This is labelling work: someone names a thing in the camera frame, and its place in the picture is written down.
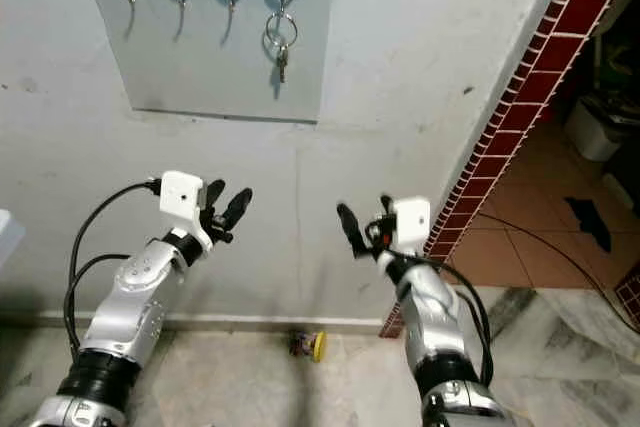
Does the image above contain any small yellow toy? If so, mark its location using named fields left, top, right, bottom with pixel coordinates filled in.
left=289, top=330, right=329, bottom=363

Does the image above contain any black cloth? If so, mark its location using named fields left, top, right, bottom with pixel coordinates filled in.
left=564, top=196, right=611, bottom=254

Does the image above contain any white plastic table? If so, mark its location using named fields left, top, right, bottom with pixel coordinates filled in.
left=0, top=209, right=26, bottom=268

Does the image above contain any white bin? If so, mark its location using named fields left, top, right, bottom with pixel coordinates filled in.
left=563, top=97, right=623, bottom=163

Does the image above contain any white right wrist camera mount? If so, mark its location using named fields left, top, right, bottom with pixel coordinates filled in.
left=391, top=196, right=432, bottom=258

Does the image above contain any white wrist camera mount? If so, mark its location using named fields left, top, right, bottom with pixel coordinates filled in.
left=160, top=170, right=214, bottom=251
left=391, top=196, right=432, bottom=258

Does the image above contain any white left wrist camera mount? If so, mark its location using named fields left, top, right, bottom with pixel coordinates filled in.
left=160, top=170, right=214, bottom=251

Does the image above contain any grey wall board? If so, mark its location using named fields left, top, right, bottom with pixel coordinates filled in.
left=77, top=0, right=338, bottom=124

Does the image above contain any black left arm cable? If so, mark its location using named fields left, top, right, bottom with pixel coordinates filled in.
left=64, top=179, right=164, bottom=358

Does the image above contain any metal key ring with keys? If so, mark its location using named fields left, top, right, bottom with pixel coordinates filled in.
left=264, top=11, right=299, bottom=85

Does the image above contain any thin black floor cable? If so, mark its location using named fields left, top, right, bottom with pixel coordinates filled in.
left=465, top=212, right=640, bottom=333

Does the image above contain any red tiled wall trim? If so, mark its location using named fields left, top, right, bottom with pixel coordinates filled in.
left=380, top=0, right=640, bottom=338

